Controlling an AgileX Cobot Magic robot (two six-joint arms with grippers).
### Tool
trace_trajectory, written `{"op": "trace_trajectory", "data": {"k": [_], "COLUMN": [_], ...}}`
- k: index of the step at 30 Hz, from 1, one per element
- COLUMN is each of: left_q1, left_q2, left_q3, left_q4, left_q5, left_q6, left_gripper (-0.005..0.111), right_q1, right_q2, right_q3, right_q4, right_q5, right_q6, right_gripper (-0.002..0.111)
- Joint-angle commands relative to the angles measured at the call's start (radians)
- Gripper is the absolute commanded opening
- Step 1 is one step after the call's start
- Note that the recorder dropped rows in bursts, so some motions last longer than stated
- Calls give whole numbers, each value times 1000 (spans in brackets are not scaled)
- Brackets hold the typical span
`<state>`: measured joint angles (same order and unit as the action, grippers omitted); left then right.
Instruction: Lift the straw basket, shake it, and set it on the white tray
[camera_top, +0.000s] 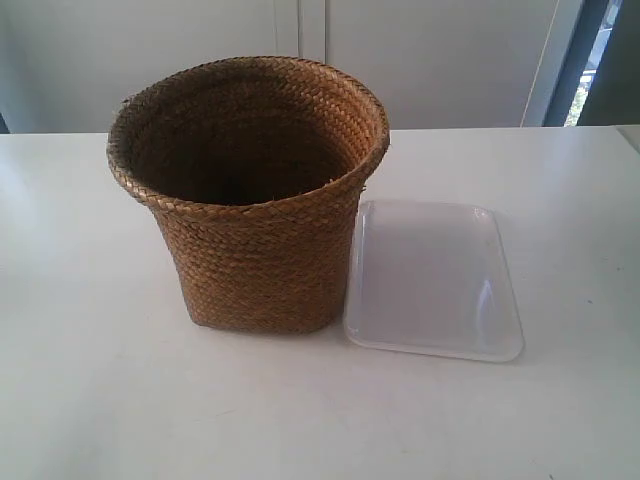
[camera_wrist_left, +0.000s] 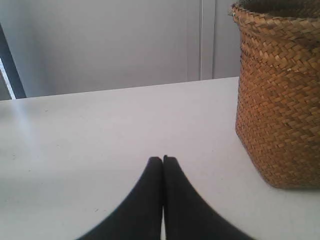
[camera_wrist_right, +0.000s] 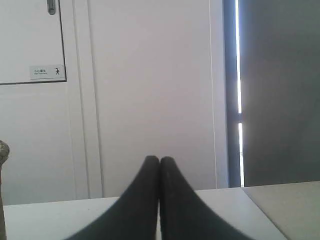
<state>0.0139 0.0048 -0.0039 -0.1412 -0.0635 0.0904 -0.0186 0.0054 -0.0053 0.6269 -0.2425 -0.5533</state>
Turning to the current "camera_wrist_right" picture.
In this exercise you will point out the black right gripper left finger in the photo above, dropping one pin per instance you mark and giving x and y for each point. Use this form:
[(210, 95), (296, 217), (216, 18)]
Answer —
[(134, 214)]

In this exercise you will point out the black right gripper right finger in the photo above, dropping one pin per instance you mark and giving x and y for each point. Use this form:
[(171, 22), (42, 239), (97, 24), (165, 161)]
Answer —
[(183, 215)]

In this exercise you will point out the white door sign sticker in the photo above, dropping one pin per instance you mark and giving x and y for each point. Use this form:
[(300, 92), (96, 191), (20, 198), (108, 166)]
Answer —
[(47, 72)]

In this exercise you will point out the white cabinet door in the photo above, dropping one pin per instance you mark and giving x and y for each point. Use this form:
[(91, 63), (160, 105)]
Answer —
[(29, 36)]

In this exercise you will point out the grey metal door handle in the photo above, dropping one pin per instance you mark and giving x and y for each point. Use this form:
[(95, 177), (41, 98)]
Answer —
[(51, 7)]

